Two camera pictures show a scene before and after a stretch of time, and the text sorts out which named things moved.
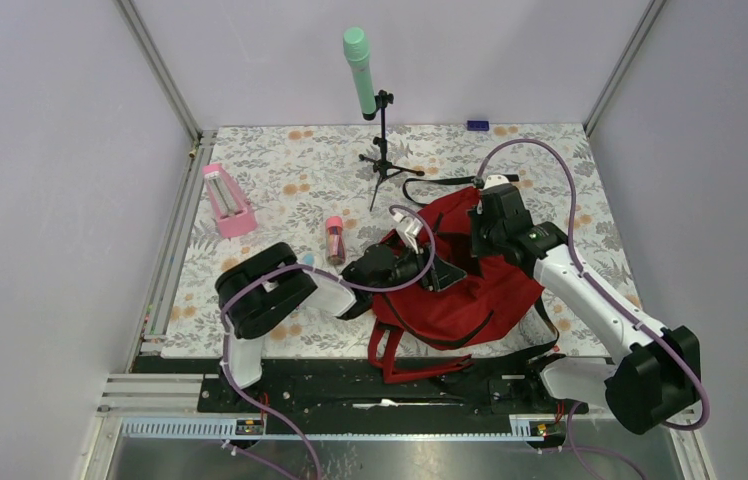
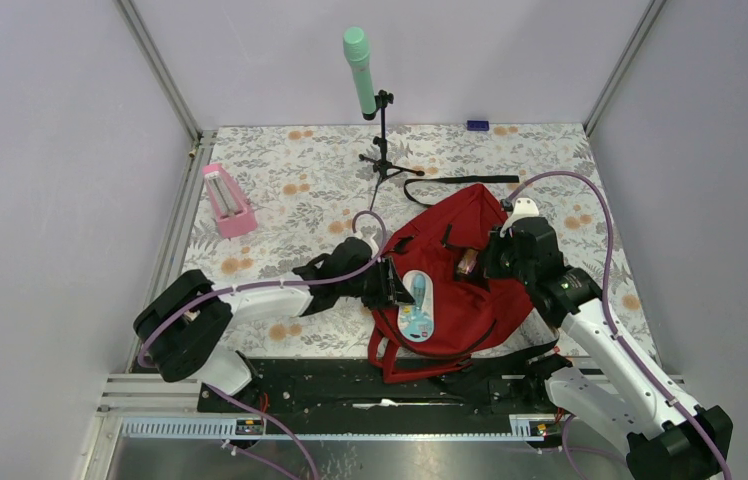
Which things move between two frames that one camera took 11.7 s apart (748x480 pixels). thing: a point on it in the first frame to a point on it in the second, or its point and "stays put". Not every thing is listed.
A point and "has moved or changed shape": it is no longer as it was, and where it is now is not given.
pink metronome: [235, 215] stays put
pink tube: [335, 241] to [467, 262]
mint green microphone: [359, 58] stays put
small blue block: [477, 125] stays put
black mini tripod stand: [381, 167] stays put
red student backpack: [486, 303] has moved or changed shape
